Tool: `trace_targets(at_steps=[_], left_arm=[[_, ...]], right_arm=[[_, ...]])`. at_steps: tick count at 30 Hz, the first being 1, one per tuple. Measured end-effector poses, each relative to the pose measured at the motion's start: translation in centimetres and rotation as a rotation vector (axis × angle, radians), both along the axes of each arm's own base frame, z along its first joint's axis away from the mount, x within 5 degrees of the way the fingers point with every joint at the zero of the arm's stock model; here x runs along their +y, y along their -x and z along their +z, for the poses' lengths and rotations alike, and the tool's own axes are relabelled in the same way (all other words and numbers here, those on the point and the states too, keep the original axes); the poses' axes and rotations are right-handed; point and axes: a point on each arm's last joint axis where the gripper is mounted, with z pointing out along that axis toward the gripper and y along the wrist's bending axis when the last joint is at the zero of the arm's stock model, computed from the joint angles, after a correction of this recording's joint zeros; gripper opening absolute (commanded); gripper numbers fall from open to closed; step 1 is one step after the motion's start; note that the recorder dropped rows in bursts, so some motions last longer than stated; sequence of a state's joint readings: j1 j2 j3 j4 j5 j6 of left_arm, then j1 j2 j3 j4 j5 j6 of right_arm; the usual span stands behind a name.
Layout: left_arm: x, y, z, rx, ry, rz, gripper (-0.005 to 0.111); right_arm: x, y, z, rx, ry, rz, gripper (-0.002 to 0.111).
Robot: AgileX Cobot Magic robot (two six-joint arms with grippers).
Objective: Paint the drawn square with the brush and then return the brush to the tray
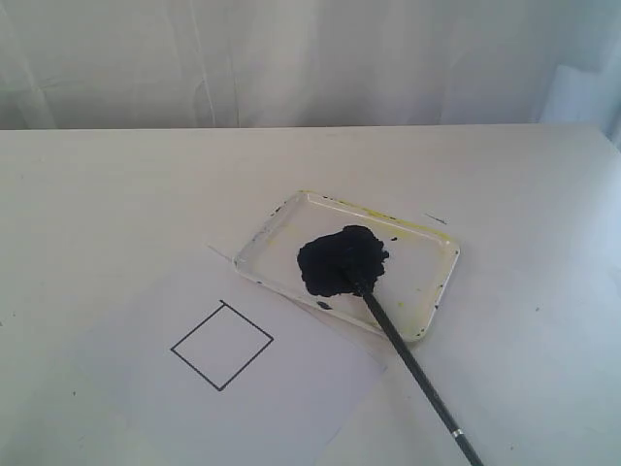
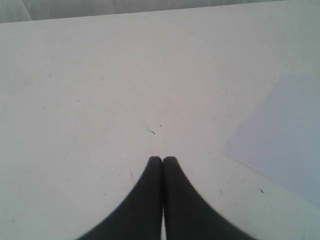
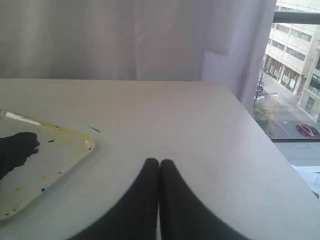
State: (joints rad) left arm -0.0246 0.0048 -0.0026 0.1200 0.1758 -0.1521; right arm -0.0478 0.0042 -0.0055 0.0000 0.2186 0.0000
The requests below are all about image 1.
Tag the white plastic paint tray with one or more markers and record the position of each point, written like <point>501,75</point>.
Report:
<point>416,271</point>

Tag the dark blue paint blob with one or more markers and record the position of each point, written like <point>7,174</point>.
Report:
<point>347,262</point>

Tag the white paper sheet with square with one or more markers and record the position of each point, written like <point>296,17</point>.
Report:
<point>218,370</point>

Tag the white backdrop curtain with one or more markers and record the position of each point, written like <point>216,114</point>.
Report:
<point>167,64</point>

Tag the black paintbrush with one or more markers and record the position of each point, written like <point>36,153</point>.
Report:
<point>400,346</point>

